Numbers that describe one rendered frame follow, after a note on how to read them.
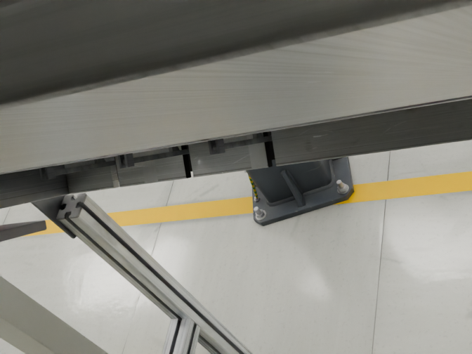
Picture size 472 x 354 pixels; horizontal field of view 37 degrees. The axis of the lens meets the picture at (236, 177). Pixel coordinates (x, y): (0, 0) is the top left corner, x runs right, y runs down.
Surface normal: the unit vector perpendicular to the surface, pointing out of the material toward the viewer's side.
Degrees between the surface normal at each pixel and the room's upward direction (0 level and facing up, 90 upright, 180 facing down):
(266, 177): 90
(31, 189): 90
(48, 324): 90
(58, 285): 0
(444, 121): 43
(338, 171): 0
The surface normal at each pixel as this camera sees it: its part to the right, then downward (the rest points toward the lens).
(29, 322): 0.89, -0.18
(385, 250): -0.44, -0.58
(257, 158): -0.46, 0.12
